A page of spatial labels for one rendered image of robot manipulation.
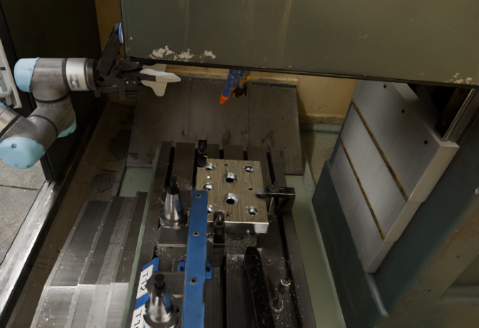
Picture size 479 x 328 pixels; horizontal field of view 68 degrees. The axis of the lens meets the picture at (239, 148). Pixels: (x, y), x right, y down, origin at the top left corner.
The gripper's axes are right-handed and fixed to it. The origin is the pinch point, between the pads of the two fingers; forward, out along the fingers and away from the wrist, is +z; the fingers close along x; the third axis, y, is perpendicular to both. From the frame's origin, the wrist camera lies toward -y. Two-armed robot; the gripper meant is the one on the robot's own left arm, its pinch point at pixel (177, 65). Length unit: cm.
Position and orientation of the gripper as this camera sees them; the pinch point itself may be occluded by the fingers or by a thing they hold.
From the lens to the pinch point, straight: 88.9
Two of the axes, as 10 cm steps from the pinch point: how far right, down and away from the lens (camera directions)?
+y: -0.8, 7.7, 6.3
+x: 1.6, 6.4, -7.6
